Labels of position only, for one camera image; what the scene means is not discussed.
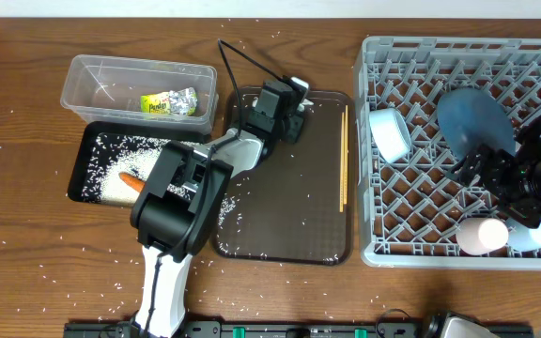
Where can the clear plastic bin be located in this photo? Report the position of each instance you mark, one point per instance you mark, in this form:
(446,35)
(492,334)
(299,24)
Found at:
(109,89)

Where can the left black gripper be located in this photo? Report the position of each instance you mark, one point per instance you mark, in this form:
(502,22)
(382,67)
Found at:
(294,127)

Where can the white tissue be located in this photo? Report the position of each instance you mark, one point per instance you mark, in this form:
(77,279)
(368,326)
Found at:
(304,104)

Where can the white rice pile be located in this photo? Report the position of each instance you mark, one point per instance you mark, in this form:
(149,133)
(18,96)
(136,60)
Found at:
(115,191)

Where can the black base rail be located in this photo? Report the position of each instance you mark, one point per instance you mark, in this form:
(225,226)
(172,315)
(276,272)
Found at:
(214,329)

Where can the yellow green snack packet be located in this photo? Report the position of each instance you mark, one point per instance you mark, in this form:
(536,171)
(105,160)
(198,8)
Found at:
(156,103)

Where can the black plastic tray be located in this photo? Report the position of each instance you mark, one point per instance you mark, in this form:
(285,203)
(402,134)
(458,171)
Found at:
(104,142)

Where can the orange carrot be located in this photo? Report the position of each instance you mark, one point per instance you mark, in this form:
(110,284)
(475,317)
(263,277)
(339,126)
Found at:
(133,182)

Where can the light blue rice bowl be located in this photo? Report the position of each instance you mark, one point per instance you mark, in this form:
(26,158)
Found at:
(390,133)

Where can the blue cup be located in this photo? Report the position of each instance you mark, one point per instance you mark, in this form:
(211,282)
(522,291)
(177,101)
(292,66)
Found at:
(522,238)

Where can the blue plate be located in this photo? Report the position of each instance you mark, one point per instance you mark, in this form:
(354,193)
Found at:
(469,117)

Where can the brown serving tray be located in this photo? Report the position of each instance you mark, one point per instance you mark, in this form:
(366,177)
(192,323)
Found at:
(286,210)

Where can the pink cup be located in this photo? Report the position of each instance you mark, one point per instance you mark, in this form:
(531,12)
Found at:
(477,236)

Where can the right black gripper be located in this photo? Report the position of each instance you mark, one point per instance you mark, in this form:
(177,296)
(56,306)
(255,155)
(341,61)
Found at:
(488,165)

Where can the wooden chopstick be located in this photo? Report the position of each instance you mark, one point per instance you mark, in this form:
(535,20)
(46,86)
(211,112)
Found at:
(341,157)
(345,157)

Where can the silver foil wrapper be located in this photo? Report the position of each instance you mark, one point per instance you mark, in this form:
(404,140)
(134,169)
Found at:
(183,102)

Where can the grey dishwasher rack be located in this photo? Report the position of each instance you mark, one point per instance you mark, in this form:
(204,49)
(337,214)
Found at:
(409,210)

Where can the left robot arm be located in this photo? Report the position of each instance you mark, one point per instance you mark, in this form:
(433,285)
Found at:
(182,197)

